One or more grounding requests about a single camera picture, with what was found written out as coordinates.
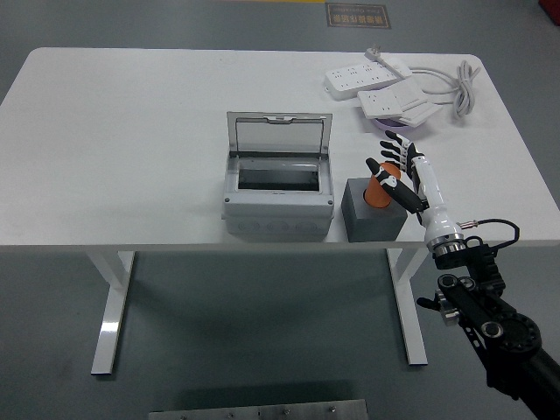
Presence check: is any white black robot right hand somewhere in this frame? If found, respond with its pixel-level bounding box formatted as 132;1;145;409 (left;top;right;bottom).
365;130;464;242

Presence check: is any orange cylindrical battery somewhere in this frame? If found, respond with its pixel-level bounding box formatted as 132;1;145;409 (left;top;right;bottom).
362;161;402;207

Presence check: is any grey block battery holder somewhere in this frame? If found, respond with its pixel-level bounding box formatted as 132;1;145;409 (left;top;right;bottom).
340;177;409;243

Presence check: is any grey plastic electrical box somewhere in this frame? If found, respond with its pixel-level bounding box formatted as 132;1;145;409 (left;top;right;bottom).
220;150;336;241

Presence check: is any transparent hinged box lid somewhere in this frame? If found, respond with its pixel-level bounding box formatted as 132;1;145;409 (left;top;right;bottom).
226;110;333;158

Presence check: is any purple round dish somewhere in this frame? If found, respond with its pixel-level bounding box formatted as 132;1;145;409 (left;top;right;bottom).
370;116;424;132

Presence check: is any white table leg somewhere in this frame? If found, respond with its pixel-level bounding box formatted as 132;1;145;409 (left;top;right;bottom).
385;248;429;367
85;251;137;376

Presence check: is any white slim power strip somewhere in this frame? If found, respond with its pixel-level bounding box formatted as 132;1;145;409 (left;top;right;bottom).
380;55;413;79

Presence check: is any white multi-socket power strip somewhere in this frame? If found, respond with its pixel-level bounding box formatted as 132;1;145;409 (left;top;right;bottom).
323;60;402;102

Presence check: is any white power plug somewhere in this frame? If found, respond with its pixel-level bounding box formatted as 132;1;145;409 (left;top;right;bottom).
364;43;389;65

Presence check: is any dark floor sign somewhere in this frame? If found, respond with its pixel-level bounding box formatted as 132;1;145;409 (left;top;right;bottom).
325;2;391;30

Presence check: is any grey metal plate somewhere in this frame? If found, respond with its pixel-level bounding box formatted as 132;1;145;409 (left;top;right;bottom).
148;398;368;420

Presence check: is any white wall switch panel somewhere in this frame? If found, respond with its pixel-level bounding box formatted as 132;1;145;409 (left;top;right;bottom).
388;80;434;110

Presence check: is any white wall socket panel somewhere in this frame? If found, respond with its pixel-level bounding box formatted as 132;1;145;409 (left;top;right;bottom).
356;89;408;120

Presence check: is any white power cord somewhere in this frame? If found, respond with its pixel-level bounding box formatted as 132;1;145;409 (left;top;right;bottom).
409;59;482;119

